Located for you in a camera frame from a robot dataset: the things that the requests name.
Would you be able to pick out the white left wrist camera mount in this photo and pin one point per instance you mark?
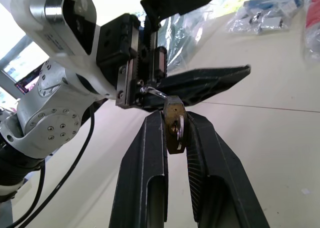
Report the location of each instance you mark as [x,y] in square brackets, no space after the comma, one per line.
[37,15]

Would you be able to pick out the clear bag with red item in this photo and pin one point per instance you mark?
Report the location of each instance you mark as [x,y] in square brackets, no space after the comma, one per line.
[313,18]

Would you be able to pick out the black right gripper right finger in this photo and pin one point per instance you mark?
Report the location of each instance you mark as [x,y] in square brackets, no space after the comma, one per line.
[220,168]

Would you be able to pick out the clear bag with grey parts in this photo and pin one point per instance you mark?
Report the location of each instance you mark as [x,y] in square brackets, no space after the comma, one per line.
[265,15]

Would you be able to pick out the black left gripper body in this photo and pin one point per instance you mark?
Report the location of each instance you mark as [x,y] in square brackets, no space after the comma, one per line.
[112,45]

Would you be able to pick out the brass padlock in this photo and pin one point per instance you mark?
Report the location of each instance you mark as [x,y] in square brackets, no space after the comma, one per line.
[175,108]

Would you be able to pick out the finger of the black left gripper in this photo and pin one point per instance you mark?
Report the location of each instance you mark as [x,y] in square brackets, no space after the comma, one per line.
[205,83]
[180,0]

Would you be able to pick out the empty clear plastic bag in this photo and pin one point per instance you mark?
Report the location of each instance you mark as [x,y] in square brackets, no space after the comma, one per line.
[185,38]

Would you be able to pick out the silver key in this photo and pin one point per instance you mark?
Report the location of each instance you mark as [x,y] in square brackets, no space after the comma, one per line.
[181,130]

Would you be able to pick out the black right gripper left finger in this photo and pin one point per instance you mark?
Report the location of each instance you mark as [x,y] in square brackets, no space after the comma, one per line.
[140,163]

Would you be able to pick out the dark monitor screen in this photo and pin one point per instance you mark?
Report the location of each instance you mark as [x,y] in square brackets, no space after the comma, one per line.
[26,84]

